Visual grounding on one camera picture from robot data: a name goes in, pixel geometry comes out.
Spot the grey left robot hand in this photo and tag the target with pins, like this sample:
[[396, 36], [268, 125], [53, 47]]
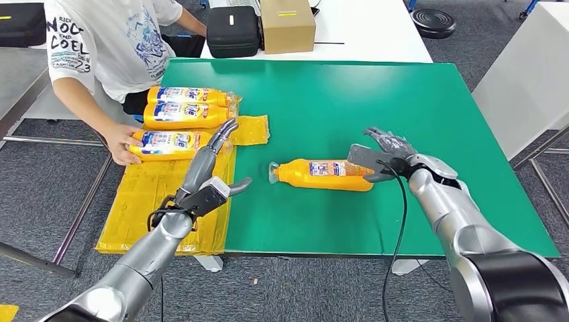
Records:
[[200, 171]]

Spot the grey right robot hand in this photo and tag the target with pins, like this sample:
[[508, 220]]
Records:
[[393, 142]]

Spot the person's right hand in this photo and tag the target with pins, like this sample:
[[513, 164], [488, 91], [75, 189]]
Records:
[[118, 144]]

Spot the orange detergent bottle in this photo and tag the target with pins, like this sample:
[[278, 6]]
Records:
[[293, 175], [213, 119], [200, 149], [213, 97]]

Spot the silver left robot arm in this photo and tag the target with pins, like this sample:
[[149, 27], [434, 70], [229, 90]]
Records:
[[142, 266]]

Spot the person's left forearm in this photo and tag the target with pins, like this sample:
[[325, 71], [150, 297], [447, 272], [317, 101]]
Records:
[[191, 22]]

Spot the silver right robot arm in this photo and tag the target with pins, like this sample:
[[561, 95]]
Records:
[[467, 231]]

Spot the person's right forearm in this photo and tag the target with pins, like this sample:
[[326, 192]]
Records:
[[82, 106]]

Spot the yellow taped cardboard sheet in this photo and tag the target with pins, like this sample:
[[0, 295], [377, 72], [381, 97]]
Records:
[[142, 209]]

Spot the white table foot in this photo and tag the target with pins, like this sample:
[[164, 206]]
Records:
[[211, 264], [404, 268]]

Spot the person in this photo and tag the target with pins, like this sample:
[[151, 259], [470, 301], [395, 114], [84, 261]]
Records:
[[106, 44]]

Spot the black pen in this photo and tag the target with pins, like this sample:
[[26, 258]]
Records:
[[330, 43]]

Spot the grey metal table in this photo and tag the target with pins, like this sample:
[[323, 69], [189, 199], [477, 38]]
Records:
[[17, 80]]

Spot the black round disc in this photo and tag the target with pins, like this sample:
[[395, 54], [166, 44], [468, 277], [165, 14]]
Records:
[[432, 23]]

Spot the black carrying case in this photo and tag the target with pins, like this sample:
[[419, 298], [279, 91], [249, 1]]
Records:
[[233, 32]]

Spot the dark phone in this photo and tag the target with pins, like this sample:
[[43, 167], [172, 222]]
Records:
[[315, 11]]

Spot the black bag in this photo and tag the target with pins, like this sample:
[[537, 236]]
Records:
[[20, 26]]

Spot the brown cardboard box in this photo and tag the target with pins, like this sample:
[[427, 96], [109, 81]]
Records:
[[288, 27]]

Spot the silver laptop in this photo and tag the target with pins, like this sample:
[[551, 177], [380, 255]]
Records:
[[235, 3]]

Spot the yellow floor marker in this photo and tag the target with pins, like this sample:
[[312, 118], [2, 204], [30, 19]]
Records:
[[8, 313]]

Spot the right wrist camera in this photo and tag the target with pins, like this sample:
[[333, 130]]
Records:
[[369, 157]]

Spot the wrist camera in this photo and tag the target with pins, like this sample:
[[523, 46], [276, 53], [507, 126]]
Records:
[[369, 157], [206, 200]]

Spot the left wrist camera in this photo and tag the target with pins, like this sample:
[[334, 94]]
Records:
[[206, 200]]

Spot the blue wheeled frame leg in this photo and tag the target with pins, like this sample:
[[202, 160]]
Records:
[[530, 8], [412, 4]]

